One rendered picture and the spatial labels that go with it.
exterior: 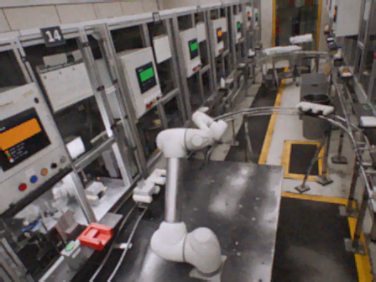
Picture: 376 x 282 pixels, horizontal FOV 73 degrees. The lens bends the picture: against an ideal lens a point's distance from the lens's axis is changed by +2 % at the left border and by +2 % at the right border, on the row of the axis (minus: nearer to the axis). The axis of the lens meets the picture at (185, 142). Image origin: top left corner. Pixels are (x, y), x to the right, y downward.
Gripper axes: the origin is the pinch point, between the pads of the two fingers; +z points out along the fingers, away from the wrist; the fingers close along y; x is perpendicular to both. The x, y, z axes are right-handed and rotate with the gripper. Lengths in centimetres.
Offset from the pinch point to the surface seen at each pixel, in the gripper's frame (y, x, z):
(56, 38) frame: 44, 115, -17
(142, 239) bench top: -18, 26, 61
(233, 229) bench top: -57, 3, 16
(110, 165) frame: 42, 33, 41
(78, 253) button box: -19, 75, 68
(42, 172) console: 9, 101, 40
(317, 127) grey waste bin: -9, -217, -135
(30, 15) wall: 482, -13, -14
